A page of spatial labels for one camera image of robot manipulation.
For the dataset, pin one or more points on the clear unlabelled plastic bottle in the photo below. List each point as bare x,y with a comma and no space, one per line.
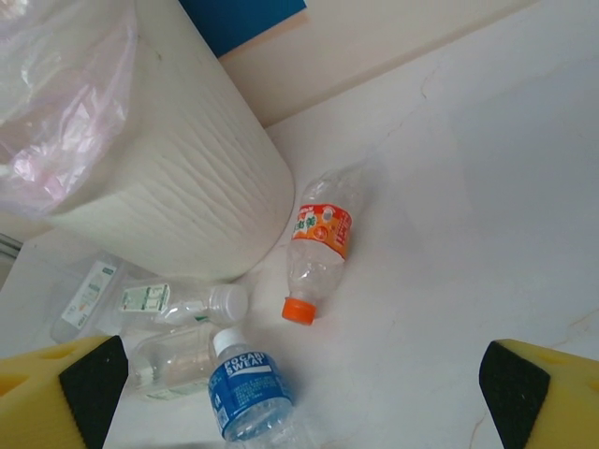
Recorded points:
173,362

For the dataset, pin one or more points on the clear bottle white cap green label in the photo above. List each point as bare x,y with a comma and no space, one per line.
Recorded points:
145,299

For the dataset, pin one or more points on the translucent pink bin liner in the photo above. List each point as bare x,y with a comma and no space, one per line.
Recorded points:
56,117

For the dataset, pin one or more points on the orange label bottle orange cap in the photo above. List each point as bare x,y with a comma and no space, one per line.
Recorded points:
323,229

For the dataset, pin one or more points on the blue Pocari Sweat bottle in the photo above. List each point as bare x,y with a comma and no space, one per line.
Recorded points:
248,388

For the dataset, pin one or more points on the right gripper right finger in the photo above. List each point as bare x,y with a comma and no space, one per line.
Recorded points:
552,402

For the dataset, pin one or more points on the flat clear bottle green-white label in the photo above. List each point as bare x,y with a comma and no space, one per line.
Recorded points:
89,290

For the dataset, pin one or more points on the aluminium side rail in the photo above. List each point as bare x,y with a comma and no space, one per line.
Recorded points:
7,244

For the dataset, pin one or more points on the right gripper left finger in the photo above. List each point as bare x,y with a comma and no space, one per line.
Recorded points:
47,397

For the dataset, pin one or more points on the cream plastic bin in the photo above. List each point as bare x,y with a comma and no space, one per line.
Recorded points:
187,187

